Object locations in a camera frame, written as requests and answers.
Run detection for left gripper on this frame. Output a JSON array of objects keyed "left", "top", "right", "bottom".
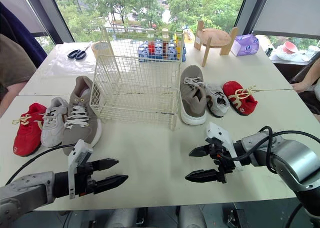
[{"left": 73, "top": 158, "right": 129, "bottom": 197}]

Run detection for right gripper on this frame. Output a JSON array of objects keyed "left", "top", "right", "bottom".
[{"left": 184, "top": 137, "right": 237, "bottom": 184}]

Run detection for large taupe sneaker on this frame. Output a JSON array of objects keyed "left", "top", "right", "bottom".
[
  {"left": 179, "top": 64, "right": 208, "bottom": 125},
  {"left": 61, "top": 75, "right": 103, "bottom": 157}
]

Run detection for robot body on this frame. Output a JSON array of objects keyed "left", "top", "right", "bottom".
[{"left": 58, "top": 203, "right": 248, "bottom": 228}]

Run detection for small grey white sneaker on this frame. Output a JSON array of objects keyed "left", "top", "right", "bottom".
[
  {"left": 40, "top": 96, "right": 69, "bottom": 148},
  {"left": 204, "top": 82, "right": 231, "bottom": 118}
]

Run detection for small red shoe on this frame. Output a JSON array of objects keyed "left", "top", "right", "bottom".
[
  {"left": 221, "top": 81, "right": 259, "bottom": 117},
  {"left": 11, "top": 102, "right": 48, "bottom": 157}
]

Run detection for blue bottle crate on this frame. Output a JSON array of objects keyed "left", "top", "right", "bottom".
[{"left": 137, "top": 28, "right": 187, "bottom": 63}]

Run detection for clear plastic sheet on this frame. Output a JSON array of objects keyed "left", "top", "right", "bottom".
[{"left": 41, "top": 41, "right": 98, "bottom": 77}]

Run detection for wooden stool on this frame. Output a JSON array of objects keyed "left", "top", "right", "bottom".
[{"left": 193, "top": 19, "right": 239, "bottom": 68}]

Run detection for roll of tape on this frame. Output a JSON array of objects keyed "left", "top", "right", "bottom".
[{"left": 90, "top": 40, "right": 111, "bottom": 60}]

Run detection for purple tissue pack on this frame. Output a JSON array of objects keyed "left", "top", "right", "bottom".
[{"left": 229, "top": 34, "right": 260, "bottom": 57}]

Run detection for yellow snack pack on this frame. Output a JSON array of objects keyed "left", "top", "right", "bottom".
[{"left": 181, "top": 25, "right": 196, "bottom": 44}]

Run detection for person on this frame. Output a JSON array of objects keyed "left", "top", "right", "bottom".
[
  {"left": 289, "top": 52, "right": 320, "bottom": 114},
  {"left": 0, "top": 2, "right": 48, "bottom": 117}
]

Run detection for pink bowl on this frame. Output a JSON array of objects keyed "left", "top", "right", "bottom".
[{"left": 281, "top": 41, "right": 299, "bottom": 55}]

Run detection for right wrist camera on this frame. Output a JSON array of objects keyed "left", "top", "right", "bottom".
[{"left": 204, "top": 122, "right": 244, "bottom": 172}]

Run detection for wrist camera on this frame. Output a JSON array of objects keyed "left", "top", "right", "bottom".
[
  {"left": 67, "top": 139, "right": 94, "bottom": 200},
  {"left": 204, "top": 122, "right": 244, "bottom": 172}
]

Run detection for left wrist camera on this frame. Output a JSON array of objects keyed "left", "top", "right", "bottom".
[{"left": 67, "top": 139, "right": 94, "bottom": 200}]

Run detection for black cable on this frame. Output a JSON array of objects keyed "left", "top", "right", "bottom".
[
  {"left": 5, "top": 143, "right": 76, "bottom": 186},
  {"left": 216, "top": 126, "right": 320, "bottom": 175}
]

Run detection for white wire basket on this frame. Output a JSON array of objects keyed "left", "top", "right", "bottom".
[{"left": 89, "top": 27, "right": 186, "bottom": 132}]

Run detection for blue handled scissors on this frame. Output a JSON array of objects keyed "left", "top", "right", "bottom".
[{"left": 66, "top": 42, "right": 93, "bottom": 61}]

